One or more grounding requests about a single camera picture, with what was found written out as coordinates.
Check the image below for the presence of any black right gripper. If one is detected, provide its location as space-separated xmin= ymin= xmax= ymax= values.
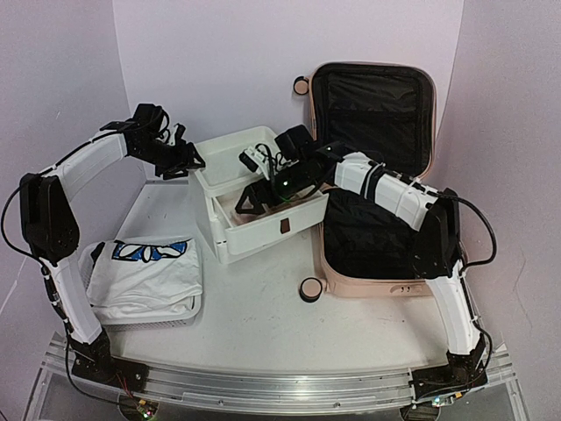
xmin=234 ymin=160 xmax=317 ymax=216

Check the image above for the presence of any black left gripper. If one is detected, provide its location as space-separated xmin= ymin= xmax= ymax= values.
xmin=133 ymin=137 xmax=208 ymax=181

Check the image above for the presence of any white drawer cabinet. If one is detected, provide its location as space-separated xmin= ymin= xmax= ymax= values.
xmin=186 ymin=125 xmax=330 ymax=266

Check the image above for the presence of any white cloth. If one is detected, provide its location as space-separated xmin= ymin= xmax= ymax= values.
xmin=85 ymin=236 xmax=205 ymax=325

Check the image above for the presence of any pink hard-shell suitcase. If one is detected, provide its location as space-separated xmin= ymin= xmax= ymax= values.
xmin=294 ymin=62 xmax=436 ymax=298

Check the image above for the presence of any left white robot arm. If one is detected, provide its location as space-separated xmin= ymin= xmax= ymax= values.
xmin=5 ymin=103 xmax=206 ymax=347

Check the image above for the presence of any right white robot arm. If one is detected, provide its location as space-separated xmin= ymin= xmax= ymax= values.
xmin=236 ymin=142 xmax=485 ymax=389

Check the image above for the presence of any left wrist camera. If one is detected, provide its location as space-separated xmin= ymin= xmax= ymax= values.
xmin=167 ymin=123 xmax=186 ymax=146

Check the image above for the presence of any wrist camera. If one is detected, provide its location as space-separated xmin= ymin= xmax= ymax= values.
xmin=238 ymin=125 xmax=319 ymax=181
xmin=167 ymin=123 xmax=186 ymax=146

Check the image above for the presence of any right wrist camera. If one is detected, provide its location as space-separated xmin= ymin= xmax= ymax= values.
xmin=238 ymin=125 xmax=319 ymax=181

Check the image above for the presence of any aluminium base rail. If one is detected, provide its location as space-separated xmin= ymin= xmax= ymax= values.
xmin=41 ymin=350 xmax=518 ymax=413

